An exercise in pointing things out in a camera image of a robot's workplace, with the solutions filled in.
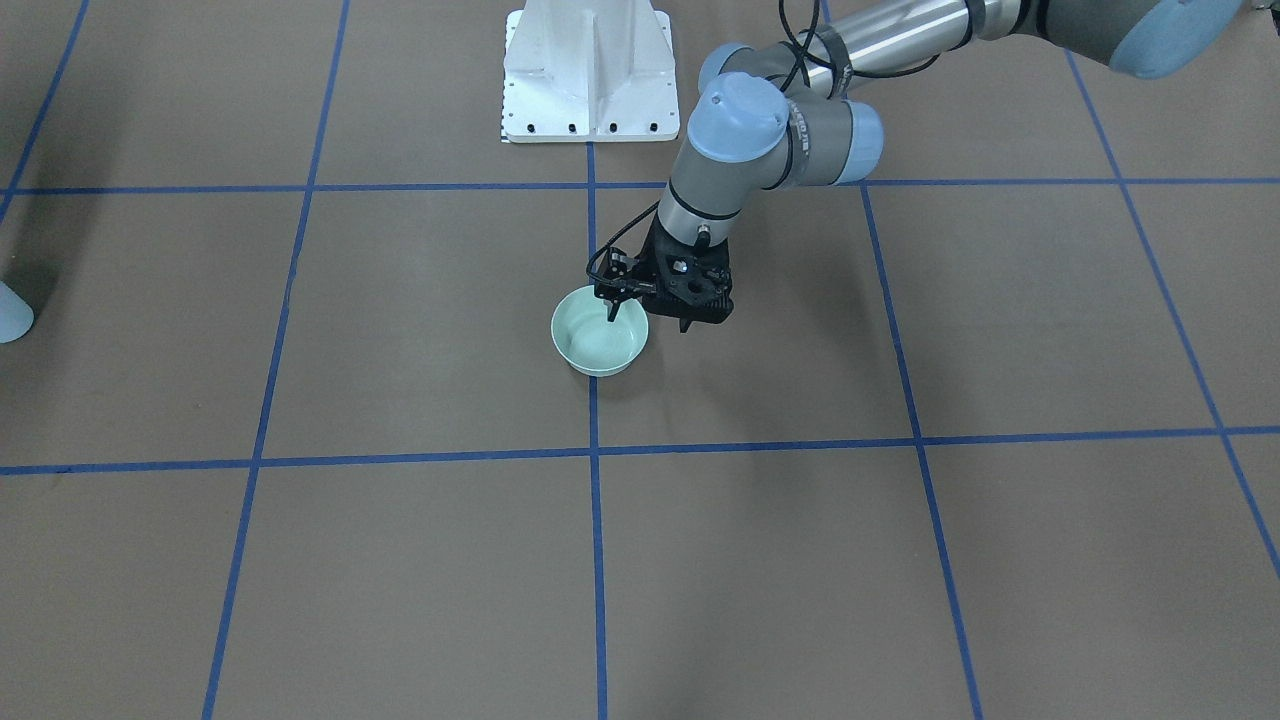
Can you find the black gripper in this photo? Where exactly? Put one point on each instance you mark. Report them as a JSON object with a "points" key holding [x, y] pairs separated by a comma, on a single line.
{"points": [[652, 256]]}

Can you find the mint green bowl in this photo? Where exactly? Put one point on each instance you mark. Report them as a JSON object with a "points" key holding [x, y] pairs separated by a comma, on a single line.
{"points": [[592, 343]]}

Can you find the light blue plastic cup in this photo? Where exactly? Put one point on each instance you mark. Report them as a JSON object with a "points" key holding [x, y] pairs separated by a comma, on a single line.
{"points": [[16, 316]]}

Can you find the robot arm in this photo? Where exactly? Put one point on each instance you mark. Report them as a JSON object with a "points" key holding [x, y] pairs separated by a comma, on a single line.
{"points": [[770, 118]]}

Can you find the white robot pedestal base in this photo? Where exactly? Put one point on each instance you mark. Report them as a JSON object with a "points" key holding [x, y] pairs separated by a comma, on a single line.
{"points": [[589, 72]]}

